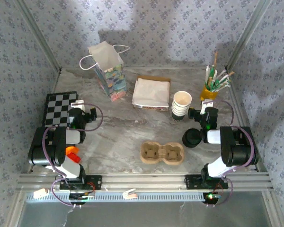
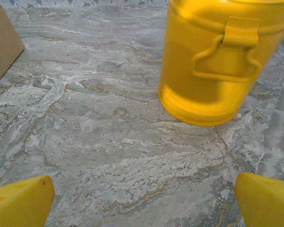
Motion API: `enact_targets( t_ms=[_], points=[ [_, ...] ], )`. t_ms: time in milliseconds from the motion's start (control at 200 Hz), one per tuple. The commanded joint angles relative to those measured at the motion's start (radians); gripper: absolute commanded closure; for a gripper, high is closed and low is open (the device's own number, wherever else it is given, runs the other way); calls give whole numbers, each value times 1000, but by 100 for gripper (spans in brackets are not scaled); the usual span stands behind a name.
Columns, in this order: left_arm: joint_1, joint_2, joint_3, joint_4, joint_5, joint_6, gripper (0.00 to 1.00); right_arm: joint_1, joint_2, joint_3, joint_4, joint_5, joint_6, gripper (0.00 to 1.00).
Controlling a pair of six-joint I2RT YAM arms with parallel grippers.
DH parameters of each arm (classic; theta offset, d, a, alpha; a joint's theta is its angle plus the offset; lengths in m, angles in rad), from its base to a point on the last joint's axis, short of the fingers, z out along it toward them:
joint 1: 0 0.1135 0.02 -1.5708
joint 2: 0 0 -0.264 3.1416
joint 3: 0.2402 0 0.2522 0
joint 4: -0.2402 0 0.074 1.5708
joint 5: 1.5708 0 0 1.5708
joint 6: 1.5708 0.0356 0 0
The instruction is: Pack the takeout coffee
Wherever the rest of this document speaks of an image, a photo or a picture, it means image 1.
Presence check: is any floral paper gift bag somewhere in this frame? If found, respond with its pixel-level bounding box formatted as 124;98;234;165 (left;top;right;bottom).
79;40;131;102

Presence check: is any brown pulp cup carrier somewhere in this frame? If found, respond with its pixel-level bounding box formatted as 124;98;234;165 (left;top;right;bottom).
140;141;185;165

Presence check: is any paper cup stack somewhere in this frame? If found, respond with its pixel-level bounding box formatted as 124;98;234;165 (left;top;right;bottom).
171;91;193;123

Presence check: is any yellow stick holder cup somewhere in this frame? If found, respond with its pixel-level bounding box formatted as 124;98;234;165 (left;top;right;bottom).
200;85;220;102

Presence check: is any black white checkerboard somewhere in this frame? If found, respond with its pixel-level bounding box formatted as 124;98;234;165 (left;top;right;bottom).
42;91;79;130

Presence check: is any orange red plastic object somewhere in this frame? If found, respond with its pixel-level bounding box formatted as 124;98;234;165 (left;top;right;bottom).
65;146;82;164

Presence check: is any green stick packet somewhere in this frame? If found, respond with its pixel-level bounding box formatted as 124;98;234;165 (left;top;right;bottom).
214;79;232;92
209;67;217;92

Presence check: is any white napkin stack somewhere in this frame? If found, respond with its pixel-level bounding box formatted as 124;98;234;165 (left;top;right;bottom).
132;78;170;108

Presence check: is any white brown-tipped stick packet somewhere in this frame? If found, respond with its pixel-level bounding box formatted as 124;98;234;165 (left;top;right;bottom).
219;70;235;82
215;67;228;79

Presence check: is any cardboard napkin box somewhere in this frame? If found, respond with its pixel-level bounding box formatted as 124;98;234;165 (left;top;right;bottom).
132;75;171;112

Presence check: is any small circuit board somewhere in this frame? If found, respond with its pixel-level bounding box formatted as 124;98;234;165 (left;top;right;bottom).
68;190;96;203
203;192;222;203

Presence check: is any white pink tag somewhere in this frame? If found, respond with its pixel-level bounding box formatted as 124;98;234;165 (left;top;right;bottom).
33;188;50;199

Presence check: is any white plastic clip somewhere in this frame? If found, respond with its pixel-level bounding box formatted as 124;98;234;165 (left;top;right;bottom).
122;188;138;200

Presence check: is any grey metal panel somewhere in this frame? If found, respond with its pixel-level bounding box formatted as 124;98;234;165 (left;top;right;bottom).
16;191;279;227

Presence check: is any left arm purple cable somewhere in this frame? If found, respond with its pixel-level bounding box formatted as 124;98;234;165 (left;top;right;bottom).
42;103;104;209

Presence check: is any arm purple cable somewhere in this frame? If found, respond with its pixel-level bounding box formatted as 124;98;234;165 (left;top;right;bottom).
204;98;254;209
42;103;104;209

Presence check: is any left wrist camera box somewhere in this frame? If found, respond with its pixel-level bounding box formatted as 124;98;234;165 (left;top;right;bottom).
70;100;85;111

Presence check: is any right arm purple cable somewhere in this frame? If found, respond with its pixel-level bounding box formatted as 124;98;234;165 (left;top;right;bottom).
204;98;254;209

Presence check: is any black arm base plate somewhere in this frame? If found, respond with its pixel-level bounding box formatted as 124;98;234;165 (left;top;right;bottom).
184;174;229;190
59;174;103;191

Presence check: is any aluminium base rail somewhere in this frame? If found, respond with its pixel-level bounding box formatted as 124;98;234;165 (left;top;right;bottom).
16;172;274;192

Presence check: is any grey slotted cable duct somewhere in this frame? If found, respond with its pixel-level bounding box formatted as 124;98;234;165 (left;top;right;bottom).
26;191;220;203

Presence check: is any aluminium frame post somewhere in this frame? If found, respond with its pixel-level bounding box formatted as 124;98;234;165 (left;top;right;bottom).
15;0;62;73
226;0;274;69

